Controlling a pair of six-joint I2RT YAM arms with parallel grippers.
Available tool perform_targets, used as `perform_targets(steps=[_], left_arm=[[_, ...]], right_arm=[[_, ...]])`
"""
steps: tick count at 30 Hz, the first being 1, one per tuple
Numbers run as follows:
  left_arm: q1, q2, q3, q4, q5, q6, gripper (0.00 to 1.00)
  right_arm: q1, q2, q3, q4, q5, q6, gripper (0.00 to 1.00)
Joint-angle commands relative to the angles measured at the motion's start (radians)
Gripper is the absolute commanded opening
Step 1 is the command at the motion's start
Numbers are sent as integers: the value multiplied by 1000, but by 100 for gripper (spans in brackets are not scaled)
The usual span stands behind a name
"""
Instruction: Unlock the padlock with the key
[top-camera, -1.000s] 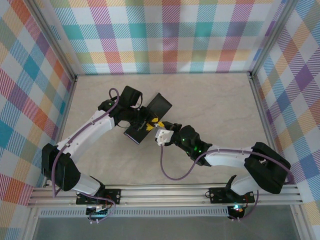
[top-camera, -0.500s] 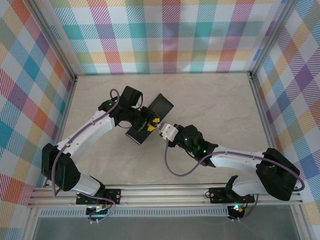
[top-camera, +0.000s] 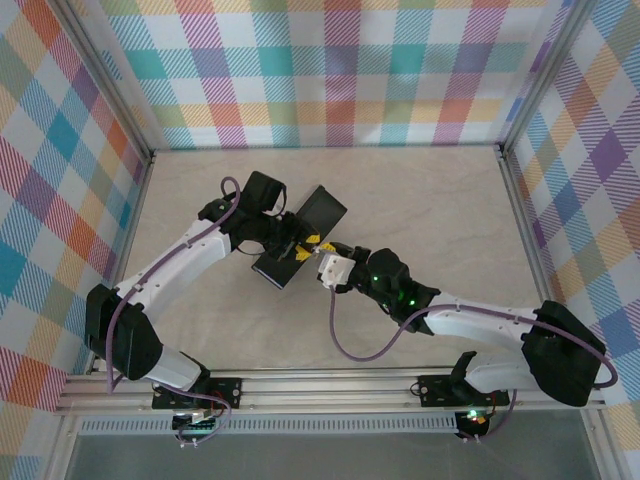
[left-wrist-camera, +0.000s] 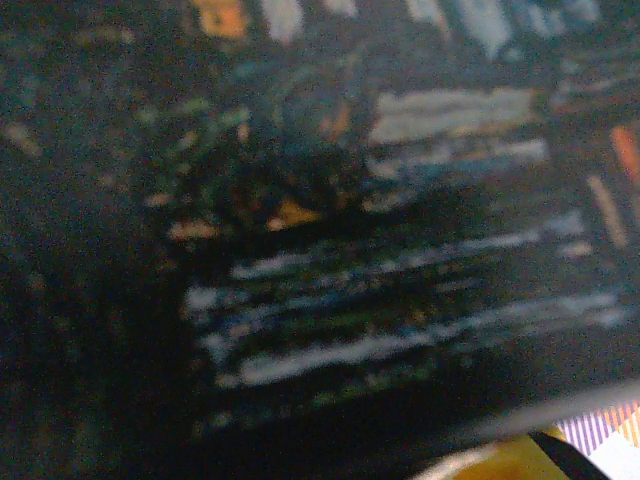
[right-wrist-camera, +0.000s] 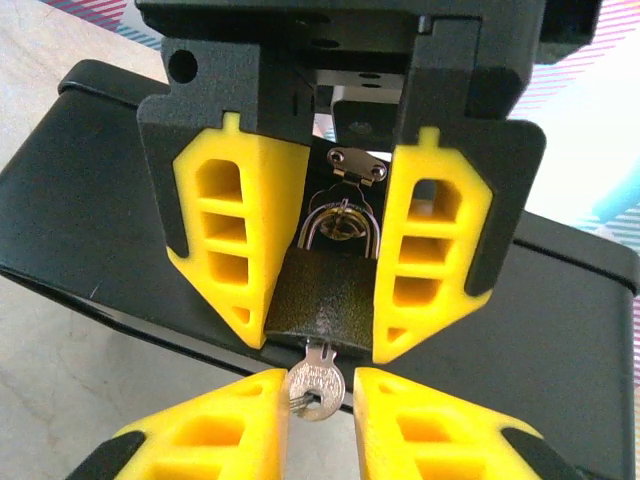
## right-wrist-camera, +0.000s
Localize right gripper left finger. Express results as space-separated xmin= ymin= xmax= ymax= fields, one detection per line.
xmin=64 ymin=368 xmax=291 ymax=480

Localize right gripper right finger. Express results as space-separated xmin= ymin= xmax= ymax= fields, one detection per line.
xmin=352 ymin=366 xmax=589 ymax=480

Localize dark bronze padlock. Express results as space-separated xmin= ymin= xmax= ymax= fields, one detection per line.
xmin=263 ymin=201 xmax=382 ymax=362

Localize silver keys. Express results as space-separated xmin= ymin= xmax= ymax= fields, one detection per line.
xmin=287 ymin=337 xmax=346 ymax=422

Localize black starry night box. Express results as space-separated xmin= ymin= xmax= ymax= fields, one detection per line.
xmin=0 ymin=58 xmax=640 ymax=480

